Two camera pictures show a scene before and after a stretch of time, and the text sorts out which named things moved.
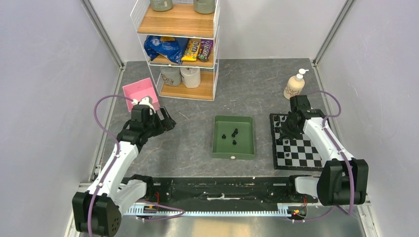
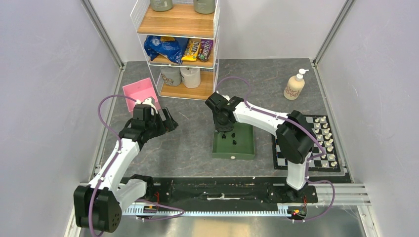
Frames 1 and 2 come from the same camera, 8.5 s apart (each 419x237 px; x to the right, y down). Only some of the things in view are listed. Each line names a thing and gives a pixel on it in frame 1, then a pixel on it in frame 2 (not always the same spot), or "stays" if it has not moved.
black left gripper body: x=155 y=125 stays
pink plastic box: x=139 y=90 stays
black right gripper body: x=288 y=129 -> x=220 y=125
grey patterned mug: x=171 y=75 stays
